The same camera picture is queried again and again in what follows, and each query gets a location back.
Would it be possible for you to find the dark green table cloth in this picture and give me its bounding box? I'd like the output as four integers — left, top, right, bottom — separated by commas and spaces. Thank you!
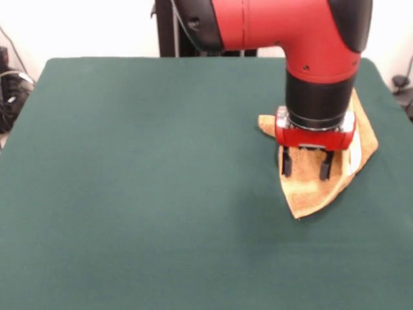
0, 56, 413, 310

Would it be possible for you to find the grey cable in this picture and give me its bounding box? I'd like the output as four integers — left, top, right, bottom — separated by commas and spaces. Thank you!
0, 25, 36, 87

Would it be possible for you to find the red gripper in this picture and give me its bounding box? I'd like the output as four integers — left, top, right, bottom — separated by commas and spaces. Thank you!
274, 125, 358, 181

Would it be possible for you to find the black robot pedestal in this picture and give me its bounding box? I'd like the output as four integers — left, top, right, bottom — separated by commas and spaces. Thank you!
150, 0, 259, 58

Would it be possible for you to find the tan terry towel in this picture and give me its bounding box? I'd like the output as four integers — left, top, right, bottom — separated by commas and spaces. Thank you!
257, 88, 379, 220

